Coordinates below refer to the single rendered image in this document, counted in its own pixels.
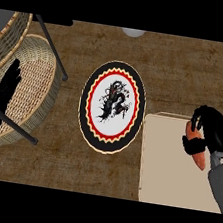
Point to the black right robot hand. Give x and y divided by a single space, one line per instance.
219 131

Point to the orange sweet potato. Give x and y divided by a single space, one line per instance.
196 153

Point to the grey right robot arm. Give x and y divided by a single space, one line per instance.
219 182

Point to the beige tray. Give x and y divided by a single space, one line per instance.
173 163

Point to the dragon print plate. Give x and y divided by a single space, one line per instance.
112 107

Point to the black basket stand leg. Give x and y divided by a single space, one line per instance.
7 121
53 49

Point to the large wicker basket tier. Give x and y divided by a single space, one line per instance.
29 87

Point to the small wicker basket tier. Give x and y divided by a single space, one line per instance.
6 37

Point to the white round object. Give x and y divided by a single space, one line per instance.
132 32

